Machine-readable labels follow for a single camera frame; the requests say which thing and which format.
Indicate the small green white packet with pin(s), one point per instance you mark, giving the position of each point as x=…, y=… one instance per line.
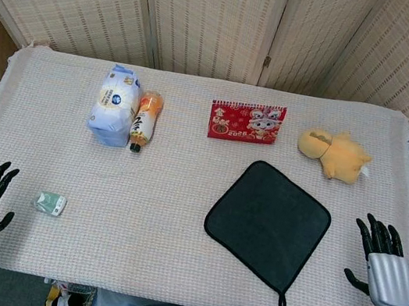
x=49, y=204

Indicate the orange drink bottle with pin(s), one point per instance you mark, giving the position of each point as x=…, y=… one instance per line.
x=145, y=119

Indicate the yellow plush toy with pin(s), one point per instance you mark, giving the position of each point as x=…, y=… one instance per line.
x=337, y=154

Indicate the white woven tablecloth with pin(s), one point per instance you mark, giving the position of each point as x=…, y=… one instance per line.
x=164, y=201

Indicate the blue white paper bag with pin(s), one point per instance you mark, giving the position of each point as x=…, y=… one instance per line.
x=114, y=109

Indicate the grey and yellow towel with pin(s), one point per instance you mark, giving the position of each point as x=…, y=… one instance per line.
x=266, y=227

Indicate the brass screen hinge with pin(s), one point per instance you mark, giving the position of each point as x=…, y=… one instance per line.
x=267, y=61

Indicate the beige woven folding screen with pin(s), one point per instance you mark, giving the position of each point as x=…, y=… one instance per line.
x=213, y=16

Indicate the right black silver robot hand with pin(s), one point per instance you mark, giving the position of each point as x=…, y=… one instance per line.
x=390, y=281

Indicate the red desk calendar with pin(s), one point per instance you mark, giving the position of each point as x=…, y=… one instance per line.
x=247, y=123

